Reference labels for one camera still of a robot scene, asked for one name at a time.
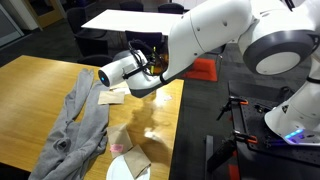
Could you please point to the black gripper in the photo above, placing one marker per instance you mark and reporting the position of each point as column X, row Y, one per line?
column 161, row 63

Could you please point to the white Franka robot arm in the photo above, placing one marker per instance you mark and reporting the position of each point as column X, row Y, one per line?
column 213, row 26

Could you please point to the pink sticky note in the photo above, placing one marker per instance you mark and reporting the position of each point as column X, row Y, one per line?
column 167, row 98
column 116, row 148

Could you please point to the white paper plate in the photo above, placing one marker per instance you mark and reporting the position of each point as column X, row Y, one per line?
column 124, row 91
column 115, row 171

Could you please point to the white rectangular table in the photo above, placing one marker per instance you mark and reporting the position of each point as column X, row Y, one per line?
column 133, row 21

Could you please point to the black office chair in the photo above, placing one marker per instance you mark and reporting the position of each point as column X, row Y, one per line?
column 170, row 8
column 83, row 20
column 96, row 60
column 91, row 45
column 131, row 6

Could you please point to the black robot cart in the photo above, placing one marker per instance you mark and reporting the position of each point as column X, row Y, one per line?
column 246, row 88

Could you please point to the orange black bar clamp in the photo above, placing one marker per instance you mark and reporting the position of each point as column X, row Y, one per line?
column 221, row 153
column 243, row 102

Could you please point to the grey hoodie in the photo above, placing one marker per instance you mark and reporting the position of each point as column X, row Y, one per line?
column 83, row 126

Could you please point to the wooden door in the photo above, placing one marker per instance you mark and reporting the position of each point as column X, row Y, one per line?
column 46, row 13

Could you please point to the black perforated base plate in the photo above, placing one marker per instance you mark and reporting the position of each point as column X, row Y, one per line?
column 253, row 123

